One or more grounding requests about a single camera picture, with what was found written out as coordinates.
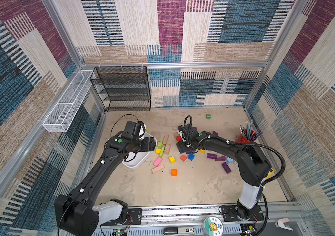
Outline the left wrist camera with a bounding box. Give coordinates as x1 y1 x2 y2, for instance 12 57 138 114
138 121 146 139

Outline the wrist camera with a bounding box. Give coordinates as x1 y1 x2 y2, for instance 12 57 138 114
138 121 146 139
177 125 189 139

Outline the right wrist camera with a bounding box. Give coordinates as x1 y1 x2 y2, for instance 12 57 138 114
177 125 189 139

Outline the black wire shelf rack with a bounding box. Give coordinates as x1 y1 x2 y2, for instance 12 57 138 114
91 66 151 112

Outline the red pen holder cup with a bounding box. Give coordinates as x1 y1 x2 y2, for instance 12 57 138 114
236 122 263 143

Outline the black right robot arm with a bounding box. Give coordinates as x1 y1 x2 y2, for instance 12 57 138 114
177 116 286 221

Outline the light blue cube block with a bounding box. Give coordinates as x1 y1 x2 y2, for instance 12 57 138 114
225 157 233 164

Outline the white plastic storage bin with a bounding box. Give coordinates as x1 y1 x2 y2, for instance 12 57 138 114
122 147 156 170

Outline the pink rectangular block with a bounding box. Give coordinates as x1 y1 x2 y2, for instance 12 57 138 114
153 157 163 167

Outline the orange cube block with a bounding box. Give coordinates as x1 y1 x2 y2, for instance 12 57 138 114
171 169 177 177

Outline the purple cylinder block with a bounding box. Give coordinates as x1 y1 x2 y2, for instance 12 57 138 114
222 162 231 174

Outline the round green logo sticker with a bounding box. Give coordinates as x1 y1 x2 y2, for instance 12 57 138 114
202 216 224 236

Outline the red-orange small cube block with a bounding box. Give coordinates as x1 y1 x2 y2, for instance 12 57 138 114
180 155 187 162

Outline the white wire mesh basket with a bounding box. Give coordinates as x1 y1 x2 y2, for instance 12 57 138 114
42 70 93 132

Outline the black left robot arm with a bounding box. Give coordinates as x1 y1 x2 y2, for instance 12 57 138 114
54 121 156 236

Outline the purple long bar block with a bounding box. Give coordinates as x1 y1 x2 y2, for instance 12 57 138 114
207 153 218 159

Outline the long natural wood block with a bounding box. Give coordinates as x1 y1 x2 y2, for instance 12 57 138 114
151 164 164 174

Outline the lime green flat block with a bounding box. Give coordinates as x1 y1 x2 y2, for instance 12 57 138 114
159 147 165 157

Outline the natural wood block upright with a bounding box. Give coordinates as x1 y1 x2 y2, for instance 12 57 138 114
164 144 171 154

